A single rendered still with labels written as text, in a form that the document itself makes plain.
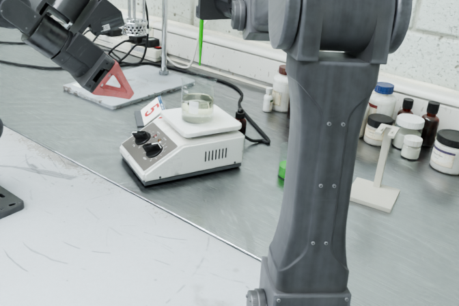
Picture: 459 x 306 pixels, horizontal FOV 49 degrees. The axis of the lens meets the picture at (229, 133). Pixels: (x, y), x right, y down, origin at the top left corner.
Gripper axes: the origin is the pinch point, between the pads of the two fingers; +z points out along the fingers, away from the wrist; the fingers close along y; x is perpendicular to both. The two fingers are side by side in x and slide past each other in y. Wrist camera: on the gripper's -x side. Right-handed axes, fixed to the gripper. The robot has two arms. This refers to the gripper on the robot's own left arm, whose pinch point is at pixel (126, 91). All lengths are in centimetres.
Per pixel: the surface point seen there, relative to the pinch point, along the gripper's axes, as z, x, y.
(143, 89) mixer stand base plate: 20.4, -1.0, 33.0
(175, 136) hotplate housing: 9.0, 1.0, -8.0
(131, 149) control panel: 6.2, 7.9, -3.4
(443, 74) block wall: 54, -45, -13
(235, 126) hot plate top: 15.7, -7.0, -11.6
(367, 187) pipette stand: 34.9, -12.6, -28.7
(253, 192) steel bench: 20.5, 0.4, -20.9
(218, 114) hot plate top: 15.6, -7.0, -5.6
